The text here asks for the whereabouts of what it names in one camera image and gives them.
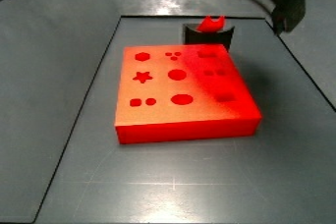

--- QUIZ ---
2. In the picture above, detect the red arch bar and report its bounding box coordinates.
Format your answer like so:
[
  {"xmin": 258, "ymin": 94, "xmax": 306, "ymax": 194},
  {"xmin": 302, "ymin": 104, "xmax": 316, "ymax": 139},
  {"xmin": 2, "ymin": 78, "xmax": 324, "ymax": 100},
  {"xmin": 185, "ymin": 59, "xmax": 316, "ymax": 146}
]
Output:
[{"xmin": 197, "ymin": 16, "xmax": 225, "ymax": 32}]

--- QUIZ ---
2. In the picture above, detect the black angled fixture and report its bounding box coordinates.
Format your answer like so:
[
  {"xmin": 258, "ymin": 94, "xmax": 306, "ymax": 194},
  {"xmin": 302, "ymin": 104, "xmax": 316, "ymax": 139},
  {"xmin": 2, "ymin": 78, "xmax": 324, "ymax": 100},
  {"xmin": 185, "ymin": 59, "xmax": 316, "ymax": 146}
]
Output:
[{"xmin": 182, "ymin": 24, "xmax": 234, "ymax": 49}]

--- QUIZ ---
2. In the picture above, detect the red shape sorter block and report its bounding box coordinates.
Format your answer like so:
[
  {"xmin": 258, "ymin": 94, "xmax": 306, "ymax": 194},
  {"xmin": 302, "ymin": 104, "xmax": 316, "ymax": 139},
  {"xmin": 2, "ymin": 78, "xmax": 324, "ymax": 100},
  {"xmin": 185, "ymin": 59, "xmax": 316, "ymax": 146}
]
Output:
[{"xmin": 114, "ymin": 44, "xmax": 261, "ymax": 144}]

